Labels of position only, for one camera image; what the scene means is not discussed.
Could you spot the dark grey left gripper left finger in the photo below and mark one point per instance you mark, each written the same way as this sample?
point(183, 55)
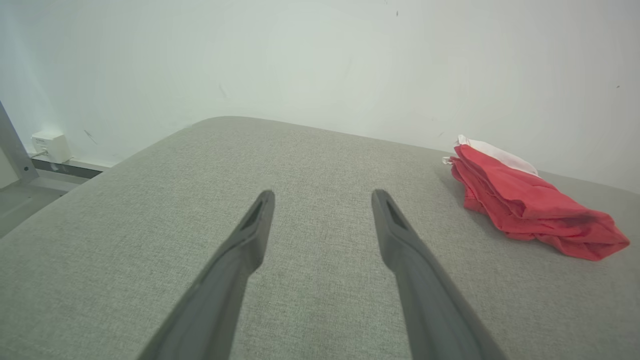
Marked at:
point(215, 300)

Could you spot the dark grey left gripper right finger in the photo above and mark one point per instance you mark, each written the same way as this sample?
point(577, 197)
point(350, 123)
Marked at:
point(435, 310)

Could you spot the red basketball jersey garment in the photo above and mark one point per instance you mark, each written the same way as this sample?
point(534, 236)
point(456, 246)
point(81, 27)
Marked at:
point(525, 200)

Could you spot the dark baseboard strip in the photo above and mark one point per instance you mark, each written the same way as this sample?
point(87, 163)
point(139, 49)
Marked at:
point(70, 170)

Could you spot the white wall socket box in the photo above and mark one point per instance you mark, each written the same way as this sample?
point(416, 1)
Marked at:
point(52, 145)

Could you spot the grey metal post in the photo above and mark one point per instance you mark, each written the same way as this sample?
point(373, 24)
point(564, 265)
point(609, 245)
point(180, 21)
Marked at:
point(15, 150)

